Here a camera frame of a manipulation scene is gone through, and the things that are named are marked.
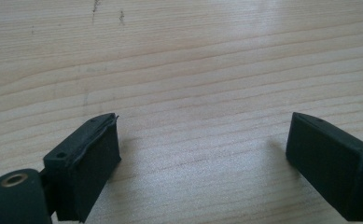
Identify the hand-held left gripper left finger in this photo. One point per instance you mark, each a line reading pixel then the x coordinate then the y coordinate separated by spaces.
pixel 79 174

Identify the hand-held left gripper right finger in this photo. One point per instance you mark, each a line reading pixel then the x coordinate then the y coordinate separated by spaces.
pixel 331 168

